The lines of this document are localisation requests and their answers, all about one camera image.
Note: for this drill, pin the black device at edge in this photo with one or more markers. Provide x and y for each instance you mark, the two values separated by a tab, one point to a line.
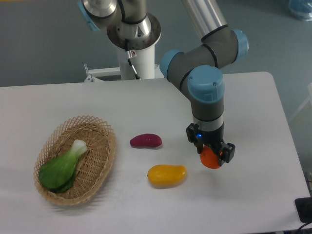
304	209

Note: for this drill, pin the blue plastic bag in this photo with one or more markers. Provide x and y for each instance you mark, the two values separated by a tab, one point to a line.
302	9

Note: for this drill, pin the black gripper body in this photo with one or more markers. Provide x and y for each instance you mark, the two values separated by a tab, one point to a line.
212	139

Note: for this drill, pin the orange fruit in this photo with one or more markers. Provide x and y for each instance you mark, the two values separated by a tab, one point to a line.
208	158

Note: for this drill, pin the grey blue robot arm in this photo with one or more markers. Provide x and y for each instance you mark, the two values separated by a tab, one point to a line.
196	74

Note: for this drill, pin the yellow mango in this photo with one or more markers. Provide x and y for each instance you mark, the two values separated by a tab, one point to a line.
166	175

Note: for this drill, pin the white metal bracket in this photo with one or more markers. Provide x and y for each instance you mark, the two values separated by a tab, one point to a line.
104	74

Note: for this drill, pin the woven wicker basket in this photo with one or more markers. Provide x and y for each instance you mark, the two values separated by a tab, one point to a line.
93	166

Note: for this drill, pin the green bok choy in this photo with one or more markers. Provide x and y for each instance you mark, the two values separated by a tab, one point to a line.
58	174

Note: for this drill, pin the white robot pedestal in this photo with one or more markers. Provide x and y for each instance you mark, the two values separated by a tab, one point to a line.
143	62

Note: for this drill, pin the purple sweet potato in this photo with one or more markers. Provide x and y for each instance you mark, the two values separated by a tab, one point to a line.
146	140

